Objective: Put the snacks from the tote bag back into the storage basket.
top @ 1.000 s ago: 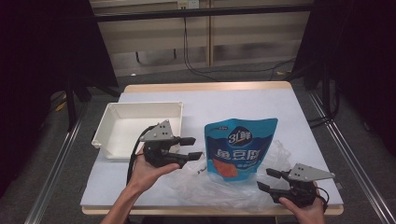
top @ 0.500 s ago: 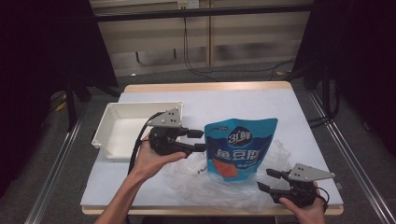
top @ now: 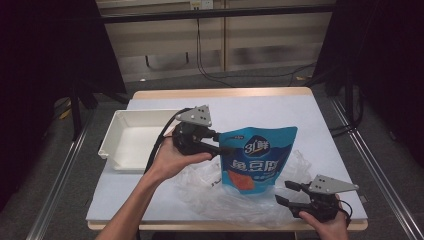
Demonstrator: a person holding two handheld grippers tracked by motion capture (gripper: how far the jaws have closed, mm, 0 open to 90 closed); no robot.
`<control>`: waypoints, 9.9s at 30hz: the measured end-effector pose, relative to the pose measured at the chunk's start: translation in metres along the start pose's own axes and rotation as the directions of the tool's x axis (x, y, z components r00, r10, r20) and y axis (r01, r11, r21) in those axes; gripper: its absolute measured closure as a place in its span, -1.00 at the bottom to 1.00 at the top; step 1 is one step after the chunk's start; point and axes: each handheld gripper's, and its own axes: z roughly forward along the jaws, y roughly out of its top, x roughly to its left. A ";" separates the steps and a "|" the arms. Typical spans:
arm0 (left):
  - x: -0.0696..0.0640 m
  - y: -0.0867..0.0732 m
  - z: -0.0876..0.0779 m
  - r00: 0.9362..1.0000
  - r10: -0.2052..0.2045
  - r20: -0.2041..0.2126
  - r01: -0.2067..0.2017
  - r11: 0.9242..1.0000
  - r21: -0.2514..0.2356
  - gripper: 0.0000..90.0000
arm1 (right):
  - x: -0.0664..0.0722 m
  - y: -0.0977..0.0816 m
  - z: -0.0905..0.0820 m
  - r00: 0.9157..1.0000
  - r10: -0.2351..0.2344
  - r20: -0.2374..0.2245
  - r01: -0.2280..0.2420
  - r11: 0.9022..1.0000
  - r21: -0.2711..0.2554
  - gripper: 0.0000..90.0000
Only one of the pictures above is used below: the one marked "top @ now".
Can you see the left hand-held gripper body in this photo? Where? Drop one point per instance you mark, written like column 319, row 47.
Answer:
column 191, row 135

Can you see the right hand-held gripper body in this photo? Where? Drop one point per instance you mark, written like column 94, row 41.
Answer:
column 328, row 186

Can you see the blue food pouch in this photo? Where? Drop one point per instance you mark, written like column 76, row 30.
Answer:
column 256, row 160

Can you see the translucent white plastic bag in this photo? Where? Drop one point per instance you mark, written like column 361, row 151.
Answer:
column 213, row 196

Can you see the white plastic tray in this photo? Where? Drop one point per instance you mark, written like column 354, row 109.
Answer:
column 133, row 143

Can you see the person's left hand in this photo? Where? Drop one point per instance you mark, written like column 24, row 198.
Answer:
column 166, row 160

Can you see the person's right hand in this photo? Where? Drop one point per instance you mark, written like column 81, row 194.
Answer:
column 333, row 230

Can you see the wooden table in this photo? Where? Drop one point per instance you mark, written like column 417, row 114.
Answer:
column 220, row 92

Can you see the black metal stand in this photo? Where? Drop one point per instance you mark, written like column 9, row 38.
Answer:
column 350, row 100
column 76, row 113

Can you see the beige desk cabinet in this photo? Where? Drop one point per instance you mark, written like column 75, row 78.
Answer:
column 266, row 40

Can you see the black curtain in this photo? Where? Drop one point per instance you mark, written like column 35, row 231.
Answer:
column 43, row 66
column 386, row 66

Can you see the metal floor rail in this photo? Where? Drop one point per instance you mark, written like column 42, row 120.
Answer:
column 376, row 166
column 56, row 186

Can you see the white wall socket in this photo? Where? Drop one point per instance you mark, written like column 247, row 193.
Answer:
column 201, row 4

